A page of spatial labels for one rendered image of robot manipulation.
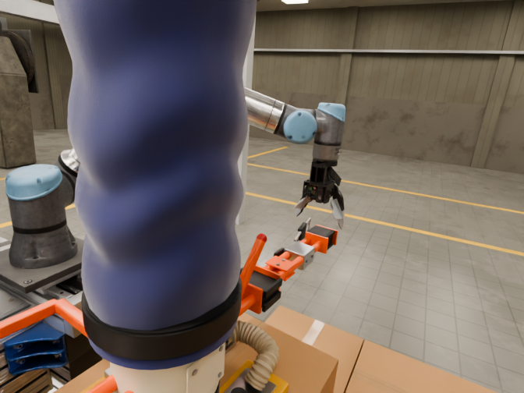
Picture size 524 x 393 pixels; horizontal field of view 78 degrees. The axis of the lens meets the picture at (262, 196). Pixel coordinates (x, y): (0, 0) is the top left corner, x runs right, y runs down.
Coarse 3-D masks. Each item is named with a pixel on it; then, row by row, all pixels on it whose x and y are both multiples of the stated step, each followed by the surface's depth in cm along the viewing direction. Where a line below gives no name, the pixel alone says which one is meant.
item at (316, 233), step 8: (312, 232) 98; (320, 232) 99; (328, 232) 99; (336, 232) 101; (312, 240) 98; (320, 240) 96; (328, 240) 100; (336, 240) 102; (320, 248) 97; (328, 248) 99
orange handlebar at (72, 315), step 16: (304, 240) 96; (288, 256) 87; (288, 272) 79; (48, 304) 61; (64, 304) 61; (16, 320) 56; (32, 320) 58; (80, 320) 57; (0, 336) 54; (112, 384) 46
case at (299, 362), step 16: (256, 320) 82; (272, 336) 77; (288, 336) 77; (240, 352) 71; (256, 352) 72; (288, 352) 72; (304, 352) 72; (320, 352) 73; (96, 368) 65; (224, 368) 67; (288, 368) 68; (304, 368) 68; (320, 368) 69; (336, 368) 71; (80, 384) 61; (304, 384) 64; (320, 384) 65
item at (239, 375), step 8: (248, 360) 67; (240, 368) 65; (248, 368) 64; (232, 376) 63; (240, 376) 62; (272, 376) 64; (224, 384) 61; (232, 384) 60; (240, 384) 61; (248, 384) 61; (272, 384) 61; (280, 384) 62; (288, 384) 62; (224, 392) 59; (232, 392) 56; (240, 392) 56; (248, 392) 59; (256, 392) 59; (264, 392) 59; (272, 392) 60; (280, 392) 60
